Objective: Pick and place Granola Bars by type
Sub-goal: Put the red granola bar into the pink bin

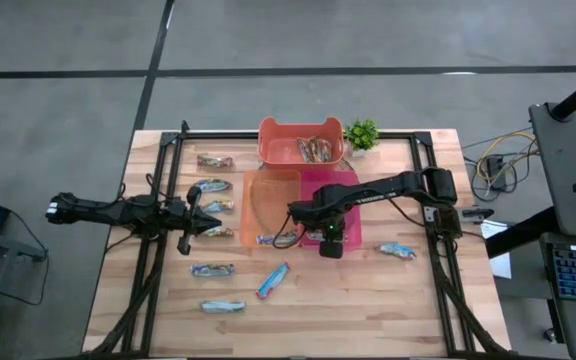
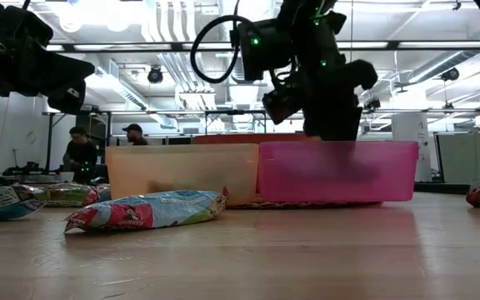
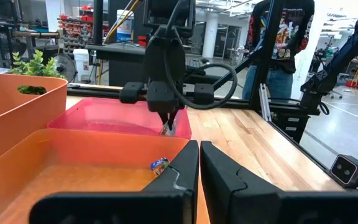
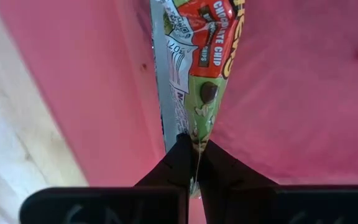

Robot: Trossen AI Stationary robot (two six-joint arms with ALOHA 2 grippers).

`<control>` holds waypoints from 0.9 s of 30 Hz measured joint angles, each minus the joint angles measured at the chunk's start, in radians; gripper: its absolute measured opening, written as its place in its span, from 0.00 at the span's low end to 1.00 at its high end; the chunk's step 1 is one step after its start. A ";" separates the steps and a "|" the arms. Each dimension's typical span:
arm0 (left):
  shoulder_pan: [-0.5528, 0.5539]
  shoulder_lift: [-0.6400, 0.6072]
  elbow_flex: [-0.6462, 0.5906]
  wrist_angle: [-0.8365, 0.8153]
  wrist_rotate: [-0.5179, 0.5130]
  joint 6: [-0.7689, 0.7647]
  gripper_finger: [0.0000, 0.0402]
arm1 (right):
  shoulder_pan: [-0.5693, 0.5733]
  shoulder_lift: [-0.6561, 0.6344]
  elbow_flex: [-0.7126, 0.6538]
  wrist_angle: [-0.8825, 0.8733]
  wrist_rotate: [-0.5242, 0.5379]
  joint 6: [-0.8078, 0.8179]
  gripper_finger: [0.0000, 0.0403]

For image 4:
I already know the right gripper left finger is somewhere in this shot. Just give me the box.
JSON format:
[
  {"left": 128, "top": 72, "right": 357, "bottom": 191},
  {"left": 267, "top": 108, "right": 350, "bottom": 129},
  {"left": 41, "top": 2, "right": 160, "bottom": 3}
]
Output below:
[{"left": 19, "top": 133, "right": 196, "bottom": 224}]

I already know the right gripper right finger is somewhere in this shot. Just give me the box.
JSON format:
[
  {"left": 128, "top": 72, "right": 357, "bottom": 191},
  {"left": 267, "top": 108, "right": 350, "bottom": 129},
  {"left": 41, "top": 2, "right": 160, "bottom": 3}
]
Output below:
[{"left": 197, "top": 139, "right": 358, "bottom": 224}]

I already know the red green chewy granola bar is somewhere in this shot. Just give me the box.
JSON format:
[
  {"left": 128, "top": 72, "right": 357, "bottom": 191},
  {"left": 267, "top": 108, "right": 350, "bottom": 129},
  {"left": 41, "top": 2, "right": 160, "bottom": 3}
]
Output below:
[{"left": 149, "top": 0, "right": 246, "bottom": 199}]

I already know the translucent pink shallow bin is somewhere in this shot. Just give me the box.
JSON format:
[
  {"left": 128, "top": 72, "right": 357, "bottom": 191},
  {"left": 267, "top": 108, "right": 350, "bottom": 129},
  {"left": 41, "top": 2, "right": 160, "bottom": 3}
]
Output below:
[{"left": 0, "top": 0, "right": 358, "bottom": 224}]

